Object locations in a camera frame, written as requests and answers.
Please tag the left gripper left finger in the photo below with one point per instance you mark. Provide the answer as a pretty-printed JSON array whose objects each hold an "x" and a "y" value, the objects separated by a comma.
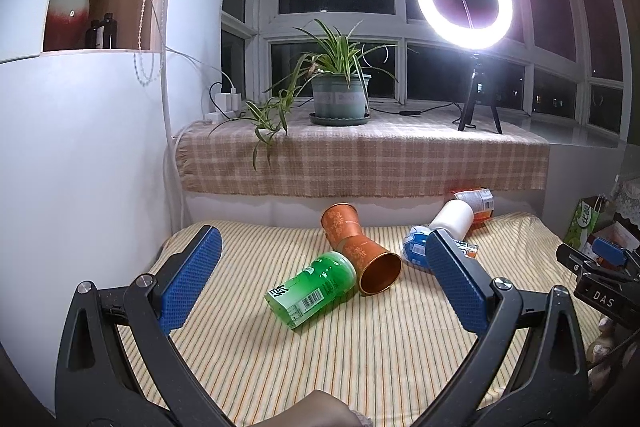
[{"x": 117, "y": 365}]

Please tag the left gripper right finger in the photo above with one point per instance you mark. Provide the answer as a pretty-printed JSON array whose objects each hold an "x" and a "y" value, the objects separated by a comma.
[{"x": 527, "y": 366}]

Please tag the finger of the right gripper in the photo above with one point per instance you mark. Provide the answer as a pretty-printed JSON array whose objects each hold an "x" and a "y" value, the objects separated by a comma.
[{"x": 605, "y": 258}]

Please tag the white paper cup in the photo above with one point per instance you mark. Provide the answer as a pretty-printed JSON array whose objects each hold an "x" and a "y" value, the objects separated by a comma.
[{"x": 456, "y": 218}]

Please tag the red white printed cup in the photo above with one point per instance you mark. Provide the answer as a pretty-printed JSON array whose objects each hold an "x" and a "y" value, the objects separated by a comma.
[{"x": 480, "y": 200}]

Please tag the copper orange cup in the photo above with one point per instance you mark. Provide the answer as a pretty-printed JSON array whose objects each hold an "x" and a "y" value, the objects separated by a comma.
[{"x": 376, "y": 267}]

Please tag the green white paper bag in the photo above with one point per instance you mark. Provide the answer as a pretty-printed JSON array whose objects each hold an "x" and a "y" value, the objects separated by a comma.
[{"x": 590, "y": 214}]

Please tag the white lace cloth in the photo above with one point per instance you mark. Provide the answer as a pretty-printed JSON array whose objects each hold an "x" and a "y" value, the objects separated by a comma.
[{"x": 626, "y": 198}]

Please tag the plaid beige sill cloth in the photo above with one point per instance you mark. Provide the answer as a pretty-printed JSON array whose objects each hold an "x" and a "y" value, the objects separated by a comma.
[{"x": 389, "y": 156}]

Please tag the spider plant in green pot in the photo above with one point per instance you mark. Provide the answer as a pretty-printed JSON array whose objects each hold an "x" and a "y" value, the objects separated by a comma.
[{"x": 337, "y": 74}]

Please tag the dark bottle on shelf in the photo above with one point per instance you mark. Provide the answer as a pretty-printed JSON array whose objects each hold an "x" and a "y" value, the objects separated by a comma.
[{"x": 102, "y": 34}]

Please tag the red white ceramic vase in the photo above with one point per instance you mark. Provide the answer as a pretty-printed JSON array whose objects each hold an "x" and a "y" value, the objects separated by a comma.
[{"x": 66, "y": 22}]

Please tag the white ring light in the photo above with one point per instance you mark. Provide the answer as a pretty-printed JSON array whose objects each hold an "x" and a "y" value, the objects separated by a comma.
[{"x": 470, "y": 36}]

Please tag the white wall charger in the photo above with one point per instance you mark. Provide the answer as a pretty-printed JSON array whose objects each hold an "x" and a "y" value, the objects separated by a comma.
[{"x": 229, "y": 101}]

